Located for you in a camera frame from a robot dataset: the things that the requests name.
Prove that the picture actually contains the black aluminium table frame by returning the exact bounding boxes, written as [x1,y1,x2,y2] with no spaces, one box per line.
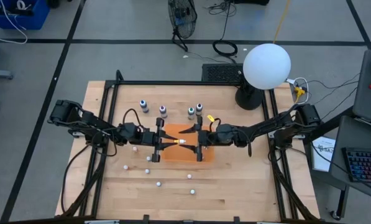
[60,70,321,224]

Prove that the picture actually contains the black perforated box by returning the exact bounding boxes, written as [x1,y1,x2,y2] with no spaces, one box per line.
[201,63,245,83]

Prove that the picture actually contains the white power cable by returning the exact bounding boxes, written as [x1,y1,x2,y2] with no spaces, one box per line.
[286,77,310,106]

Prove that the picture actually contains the backlit black keyboard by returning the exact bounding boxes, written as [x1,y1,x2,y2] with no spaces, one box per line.
[342,147,371,184]

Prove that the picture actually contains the black lamp stand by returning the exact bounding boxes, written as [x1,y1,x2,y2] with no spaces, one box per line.
[234,71,264,111]

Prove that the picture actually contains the yellow plug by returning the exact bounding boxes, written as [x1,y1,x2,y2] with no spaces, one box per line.
[293,86,307,98]

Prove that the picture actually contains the black floor fan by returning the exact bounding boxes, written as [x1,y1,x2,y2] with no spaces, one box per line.
[168,0,198,53]

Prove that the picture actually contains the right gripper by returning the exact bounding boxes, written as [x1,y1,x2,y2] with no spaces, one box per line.
[178,115,218,162]

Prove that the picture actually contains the dark grey desk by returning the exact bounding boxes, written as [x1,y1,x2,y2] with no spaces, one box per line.
[329,115,371,203]
[352,49,371,127]

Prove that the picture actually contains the coiled black cable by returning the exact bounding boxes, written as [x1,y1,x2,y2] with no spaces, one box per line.
[212,0,239,58]

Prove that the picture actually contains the white paper sheet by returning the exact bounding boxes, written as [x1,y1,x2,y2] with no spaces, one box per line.
[311,136,337,173]

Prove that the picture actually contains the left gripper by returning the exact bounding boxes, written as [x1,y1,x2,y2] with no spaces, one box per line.
[140,117,179,164]

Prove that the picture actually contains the blue plastic bin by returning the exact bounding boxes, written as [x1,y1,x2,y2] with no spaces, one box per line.
[0,0,52,30]

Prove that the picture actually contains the white globe lamp shade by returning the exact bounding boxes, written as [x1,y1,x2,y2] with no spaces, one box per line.
[243,43,292,91]

